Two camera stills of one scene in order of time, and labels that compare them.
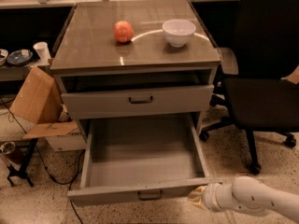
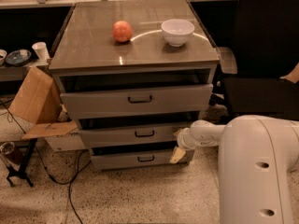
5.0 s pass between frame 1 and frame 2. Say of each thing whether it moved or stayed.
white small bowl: stayed
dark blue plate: stayed
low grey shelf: stayed
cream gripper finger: moved
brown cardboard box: stayed
